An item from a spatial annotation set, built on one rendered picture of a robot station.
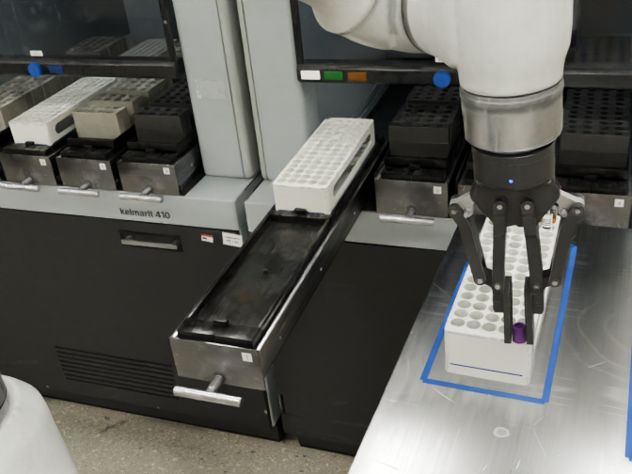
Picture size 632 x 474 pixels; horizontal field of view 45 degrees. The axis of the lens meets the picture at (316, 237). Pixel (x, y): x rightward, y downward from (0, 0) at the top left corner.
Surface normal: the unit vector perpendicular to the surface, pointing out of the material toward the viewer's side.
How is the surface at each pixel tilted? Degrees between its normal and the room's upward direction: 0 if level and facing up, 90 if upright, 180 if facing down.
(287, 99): 90
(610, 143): 90
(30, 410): 49
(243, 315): 0
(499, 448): 0
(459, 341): 90
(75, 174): 90
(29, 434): 56
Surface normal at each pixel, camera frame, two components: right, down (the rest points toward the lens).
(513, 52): -0.11, 0.61
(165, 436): -0.10, -0.86
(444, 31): -0.86, 0.39
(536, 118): 0.24, 0.47
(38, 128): -0.33, 0.51
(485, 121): -0.64, 0.48
